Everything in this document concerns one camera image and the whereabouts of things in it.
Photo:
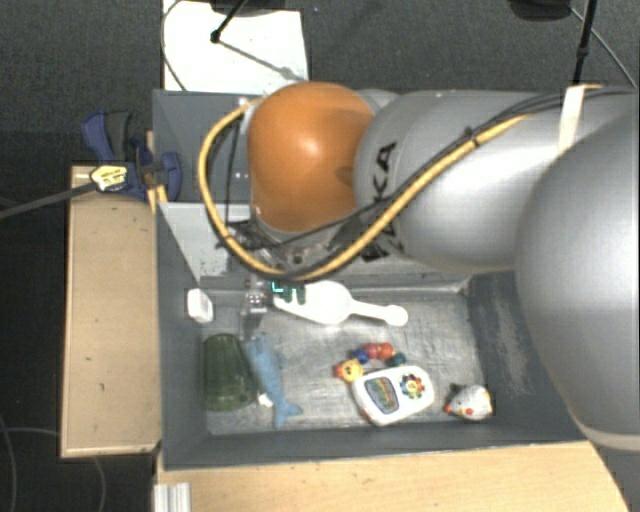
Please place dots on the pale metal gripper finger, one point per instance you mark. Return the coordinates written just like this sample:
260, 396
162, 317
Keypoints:
256, 303

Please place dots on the white plastic paddle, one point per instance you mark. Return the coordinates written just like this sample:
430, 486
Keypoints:
330, 305

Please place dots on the small white block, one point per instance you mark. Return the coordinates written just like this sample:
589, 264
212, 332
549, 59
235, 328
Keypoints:
199, 306

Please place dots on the blue toy fish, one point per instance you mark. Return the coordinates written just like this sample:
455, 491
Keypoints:
267, 372

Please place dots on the green plastic cup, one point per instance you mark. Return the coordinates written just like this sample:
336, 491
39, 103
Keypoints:
226, 372

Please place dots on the grey metal bin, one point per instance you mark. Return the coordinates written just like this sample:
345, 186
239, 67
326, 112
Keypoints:
320, 360

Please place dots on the pale wood board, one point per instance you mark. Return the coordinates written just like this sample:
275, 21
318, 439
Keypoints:
112, 325

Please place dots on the white toy phone with beads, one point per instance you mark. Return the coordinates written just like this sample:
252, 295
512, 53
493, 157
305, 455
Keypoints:
392, 392

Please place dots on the white toy hen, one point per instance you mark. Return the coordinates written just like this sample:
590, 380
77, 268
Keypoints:
471, 402

